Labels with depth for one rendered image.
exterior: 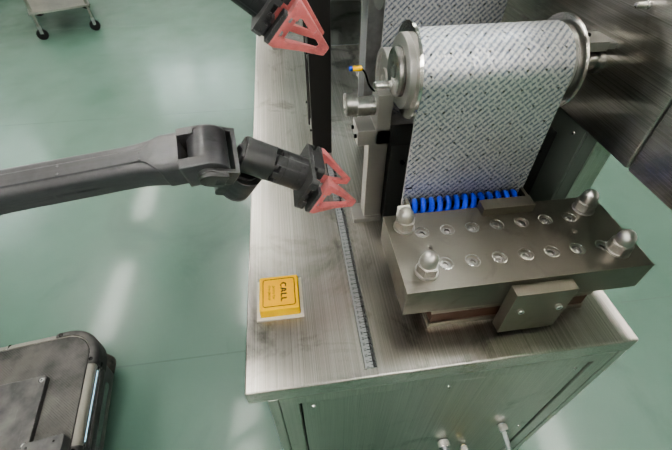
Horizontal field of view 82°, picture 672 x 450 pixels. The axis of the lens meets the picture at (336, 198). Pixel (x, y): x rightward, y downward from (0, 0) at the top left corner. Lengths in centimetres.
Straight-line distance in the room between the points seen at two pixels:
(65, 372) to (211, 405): 49
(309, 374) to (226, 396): 101
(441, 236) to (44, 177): 59
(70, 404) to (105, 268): 78
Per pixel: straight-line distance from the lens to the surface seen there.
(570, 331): 81
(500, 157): 74
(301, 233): 84
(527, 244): 72
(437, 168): 70
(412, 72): 60
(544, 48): 68
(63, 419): 157
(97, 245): 232
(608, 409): 188
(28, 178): 66
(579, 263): 73
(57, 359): 169
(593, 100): 81
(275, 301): 71
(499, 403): 97
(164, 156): 59
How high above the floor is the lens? 152
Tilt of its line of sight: 43 degrees down
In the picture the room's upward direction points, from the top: straight up
